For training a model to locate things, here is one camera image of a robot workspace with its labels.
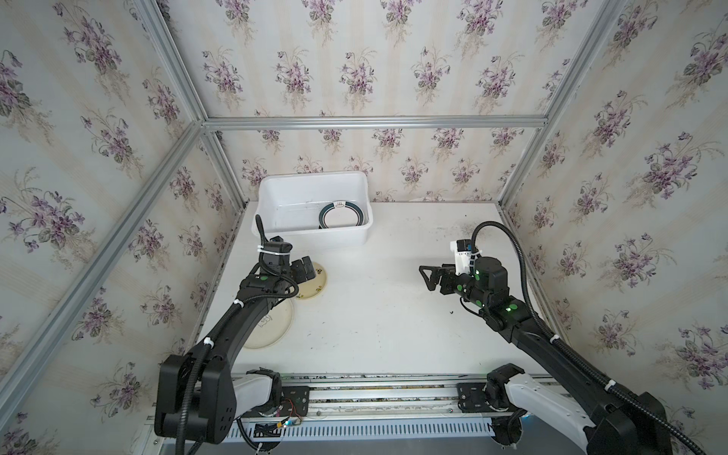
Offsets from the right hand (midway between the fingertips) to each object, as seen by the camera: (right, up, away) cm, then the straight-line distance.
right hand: (440, 265), depth 79 cm
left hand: (-42, -2, +7) cm, 43 cm away
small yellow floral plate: (-39, -9, +14) cm, 43 cm away
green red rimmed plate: (-31, +16, +32) cm, 47 cm away
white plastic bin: (-54, +20, +38) cm, 69 cm away
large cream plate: (-50, -20, +7) cm, 54 cm away
